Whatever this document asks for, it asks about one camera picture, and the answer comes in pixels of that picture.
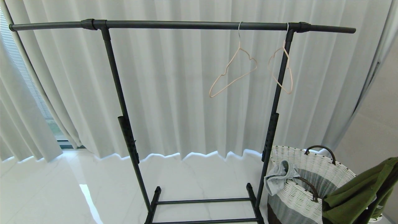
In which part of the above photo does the pink clothes hanger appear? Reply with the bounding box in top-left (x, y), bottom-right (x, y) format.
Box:
top-left (268, 23), bottom-right (294, 95)
top-left (209, 22), bottom-right (258, 98)

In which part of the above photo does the green shirt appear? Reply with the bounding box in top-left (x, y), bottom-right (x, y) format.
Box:
top-left (322, 157), bottom-right (398, 224)

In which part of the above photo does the black clothes rack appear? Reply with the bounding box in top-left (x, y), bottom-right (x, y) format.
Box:
top-left (9, 19), bottom-right (357, 224)

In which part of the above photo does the white laundry basket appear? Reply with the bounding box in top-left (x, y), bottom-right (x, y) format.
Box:
top-left (267, 145), bottom-right (383, 224)

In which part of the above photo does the white curtain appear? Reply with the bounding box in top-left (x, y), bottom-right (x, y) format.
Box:
top-left (6, 0), bottom-right (398, 161)
top-left (0, 31), bottom-right (63, 163)

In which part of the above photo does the pale grey garment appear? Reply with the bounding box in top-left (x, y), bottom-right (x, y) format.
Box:
top-left (264, 160), bottom-right (304, 196)

